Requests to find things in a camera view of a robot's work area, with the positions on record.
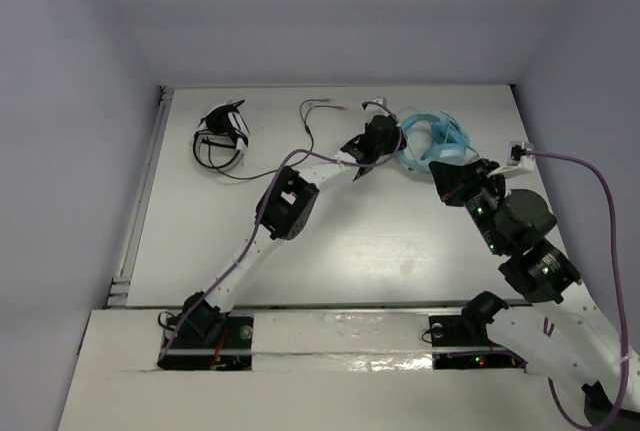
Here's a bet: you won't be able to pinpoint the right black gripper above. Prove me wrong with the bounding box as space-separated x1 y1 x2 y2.
429 157 506 255

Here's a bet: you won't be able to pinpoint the green headphone cable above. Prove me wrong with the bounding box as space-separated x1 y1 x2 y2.
394 109 482 177

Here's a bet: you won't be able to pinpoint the light blue headphones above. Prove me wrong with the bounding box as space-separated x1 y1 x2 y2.
395 110 479 174

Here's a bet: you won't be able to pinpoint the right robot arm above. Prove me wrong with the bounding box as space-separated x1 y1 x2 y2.
425 158 639 430

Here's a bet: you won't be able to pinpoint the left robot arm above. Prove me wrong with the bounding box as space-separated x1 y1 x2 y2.
173 113 405 345

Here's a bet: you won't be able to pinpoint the black and white headphones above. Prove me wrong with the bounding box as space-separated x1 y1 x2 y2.
191 99 251 174

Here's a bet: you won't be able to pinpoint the foil covered panel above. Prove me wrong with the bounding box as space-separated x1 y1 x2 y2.
251 310 433 372

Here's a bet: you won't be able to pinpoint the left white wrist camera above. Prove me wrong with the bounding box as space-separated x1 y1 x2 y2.
361 96 388 118

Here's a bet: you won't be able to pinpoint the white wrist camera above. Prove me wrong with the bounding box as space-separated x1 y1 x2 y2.
361 96 388 118
488 141 536 179

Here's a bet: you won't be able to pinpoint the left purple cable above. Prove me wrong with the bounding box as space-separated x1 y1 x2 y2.
159 103 405 367

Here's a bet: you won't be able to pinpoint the black audio splitter cable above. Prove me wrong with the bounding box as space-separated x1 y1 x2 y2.
217 98 347 185

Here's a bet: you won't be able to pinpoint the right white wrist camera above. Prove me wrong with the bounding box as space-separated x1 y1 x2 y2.
488 141 536 179

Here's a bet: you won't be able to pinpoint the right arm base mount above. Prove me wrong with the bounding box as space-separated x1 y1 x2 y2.
420 291 527 370

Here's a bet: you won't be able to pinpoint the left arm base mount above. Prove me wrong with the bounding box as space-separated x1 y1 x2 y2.
157 311 254 371

